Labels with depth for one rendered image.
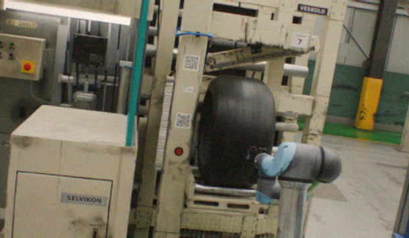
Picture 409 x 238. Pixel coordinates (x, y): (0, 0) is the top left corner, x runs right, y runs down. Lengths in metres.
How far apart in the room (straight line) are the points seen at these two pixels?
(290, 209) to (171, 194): 1.01
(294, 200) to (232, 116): 0.76
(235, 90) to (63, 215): 1.08
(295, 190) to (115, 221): 0.61
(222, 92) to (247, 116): 0.17
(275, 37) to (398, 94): 9.81
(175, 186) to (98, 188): 0.93
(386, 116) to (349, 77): 1.34
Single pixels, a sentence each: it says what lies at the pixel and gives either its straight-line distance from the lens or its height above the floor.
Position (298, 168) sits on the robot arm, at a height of 1.28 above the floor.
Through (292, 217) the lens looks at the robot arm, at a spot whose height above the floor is 1.12.
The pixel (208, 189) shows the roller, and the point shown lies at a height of 0.90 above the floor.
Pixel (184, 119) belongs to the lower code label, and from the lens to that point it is 2.43.
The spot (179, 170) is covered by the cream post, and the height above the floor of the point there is 0.96.
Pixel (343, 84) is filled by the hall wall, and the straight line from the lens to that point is 11.98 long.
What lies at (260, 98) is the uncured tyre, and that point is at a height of 1.39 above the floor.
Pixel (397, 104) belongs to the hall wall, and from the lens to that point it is 12.46.
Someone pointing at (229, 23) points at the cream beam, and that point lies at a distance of 2.68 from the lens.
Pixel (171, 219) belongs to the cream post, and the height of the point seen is 0.70.
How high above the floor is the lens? 1.67
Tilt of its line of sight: 10 degrees down
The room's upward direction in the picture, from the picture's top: 8 degrees clockwise
